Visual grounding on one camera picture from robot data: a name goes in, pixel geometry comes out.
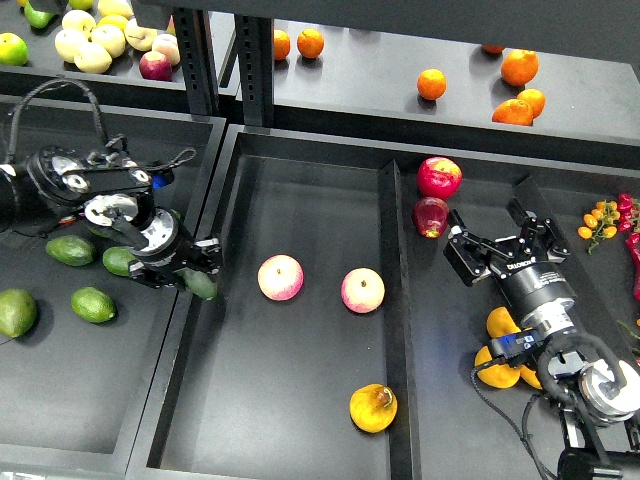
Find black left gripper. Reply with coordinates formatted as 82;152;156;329
128;219;223;289

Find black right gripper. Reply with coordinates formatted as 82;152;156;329
443;198;576;325

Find dark green avocado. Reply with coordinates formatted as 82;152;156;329
181;269;218;301

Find yellow pear brown stem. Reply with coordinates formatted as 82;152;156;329
349;384;398;434

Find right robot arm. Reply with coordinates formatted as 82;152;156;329
444;199;639;479

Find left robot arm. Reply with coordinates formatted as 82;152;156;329
1;78;223;288

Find green avocado center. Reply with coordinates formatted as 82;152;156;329
102;246;136;277

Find green avocado lower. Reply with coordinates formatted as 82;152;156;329
71;287;117;323

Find green avocado left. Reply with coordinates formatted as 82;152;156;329
45;235;97;267

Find yellow pear middle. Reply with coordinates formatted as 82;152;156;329
519;365;543;390

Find large green avocado far-left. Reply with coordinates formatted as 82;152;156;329
1;289;38;338

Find pale yellow pear front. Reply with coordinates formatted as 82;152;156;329
73;42;112;74

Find pale yellow pear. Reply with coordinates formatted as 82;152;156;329
91;25;126;58
124;18;158;52
54;29;89;63
73;42;112;74

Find pale yellow pear right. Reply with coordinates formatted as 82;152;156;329
124;18;158;52

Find pale yellow pear center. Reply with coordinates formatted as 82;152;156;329
91;25;126;58

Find pale yellow pear left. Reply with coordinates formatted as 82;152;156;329
54;29;89;63

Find dark red apple lower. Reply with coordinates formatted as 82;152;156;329
412;197;449;239

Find red apple upper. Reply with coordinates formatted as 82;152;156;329
416;157;463;200

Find orange cherry tomato bunch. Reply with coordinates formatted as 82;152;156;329
577;200;620;254

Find pink apple left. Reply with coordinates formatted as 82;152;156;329
257;254;304;301

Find pink apple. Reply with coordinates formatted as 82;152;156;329
341;268;385;314
257;254;304;301

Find red chili peppers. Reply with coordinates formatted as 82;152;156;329
617;193;640;300

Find orange front right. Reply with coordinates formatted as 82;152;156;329
492;99;534;126

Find pink apple right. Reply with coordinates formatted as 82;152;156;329
341;268;385;314

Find orange behind right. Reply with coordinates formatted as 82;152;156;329
517;88;546;119

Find orange on shelf center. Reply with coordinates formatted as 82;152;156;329
416;69;447;101

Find large orange on shelf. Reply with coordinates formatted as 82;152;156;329
501;49;539;87

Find red apple on shelf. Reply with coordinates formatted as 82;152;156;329
139;51;173;82

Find pink peach on shelf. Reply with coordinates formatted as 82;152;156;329
152;33;181;67

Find black tray divider center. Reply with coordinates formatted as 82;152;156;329
378;161;422;479

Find orange on shelf left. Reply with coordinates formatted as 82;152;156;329
273;29;291;62

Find green apple on shelf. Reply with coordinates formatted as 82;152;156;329
0;32;29;66

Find black shelf post left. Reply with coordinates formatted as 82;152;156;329
173;7;220;116

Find black shelf post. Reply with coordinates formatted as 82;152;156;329
173;7;220;116
234;14;275;127

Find black shelf post right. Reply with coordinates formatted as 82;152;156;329
234;14;275;127

